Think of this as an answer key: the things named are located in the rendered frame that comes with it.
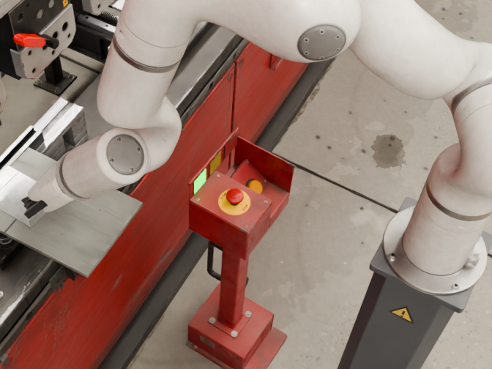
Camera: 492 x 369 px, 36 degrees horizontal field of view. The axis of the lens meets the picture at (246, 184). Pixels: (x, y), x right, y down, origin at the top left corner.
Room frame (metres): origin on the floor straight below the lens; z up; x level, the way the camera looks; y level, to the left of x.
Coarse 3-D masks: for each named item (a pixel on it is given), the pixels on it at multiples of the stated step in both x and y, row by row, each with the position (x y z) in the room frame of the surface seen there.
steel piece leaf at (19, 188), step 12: (12, 180) 0.83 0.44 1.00; (24, 180) 0.83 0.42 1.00; (0, 192) 0.80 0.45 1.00; (12, 192) 0.80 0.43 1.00; (24, 192) 0.81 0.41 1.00; (0, 204) 0.77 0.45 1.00; (12, 204) 0.78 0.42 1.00; (12, 216) 0.75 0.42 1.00; (24, 216) 0.75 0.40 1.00; (36, 216) 0.75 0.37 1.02
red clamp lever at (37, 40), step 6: (18, 36) 0.89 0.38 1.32; (24, 36) 0.89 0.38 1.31; (30, 36) 0.91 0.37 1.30; (36, 36) 0.92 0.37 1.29; (42, 36) 0.95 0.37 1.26; (48, 36) 0.95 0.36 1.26; (18, 42) 0.88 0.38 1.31; (24, 42) 0.88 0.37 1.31; (30, 42) 0.89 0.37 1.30; (36, 42) 0.91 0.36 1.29; (42, 42) 0.92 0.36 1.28; (48, 42) 0.94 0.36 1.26; (54, 42) 0.94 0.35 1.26; (54, 48) 0.94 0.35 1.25
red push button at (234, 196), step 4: (228, 192) 0.99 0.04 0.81; (232, 192) 0.99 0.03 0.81; (236, 192) 0.99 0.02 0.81; (240, 192) 0.99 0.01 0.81; (228, 196) 0.98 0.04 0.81; (232, 196) 0.98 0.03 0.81; (236, 196) 0.98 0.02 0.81; (240, 196) 0.98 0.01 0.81; (228, 200) 0.97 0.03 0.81; (232, 200) 0.97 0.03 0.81; (236, 200) 0.97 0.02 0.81; (240, 200) 0.98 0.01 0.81; (232, 204) 0.98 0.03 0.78; (236, 204) 0.98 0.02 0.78
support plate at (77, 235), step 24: (24, 168) 0.86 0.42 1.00; (48, 168) 0.87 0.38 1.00; (120, 192) 0.83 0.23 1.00; (0, 216) 0.75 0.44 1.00; (48, 216) 0.76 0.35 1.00; (72, 216) 0.77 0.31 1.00; (96, 216) 0.77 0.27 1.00; (120, 216) 0.77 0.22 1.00; (24, 240) 0.70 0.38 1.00; (48, 240) 0.71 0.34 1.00; (72, 240) 0.71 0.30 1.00; (96, 240) 0.72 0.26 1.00; (72, 264) 0.66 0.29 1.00; (96, 264) 0.67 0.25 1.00
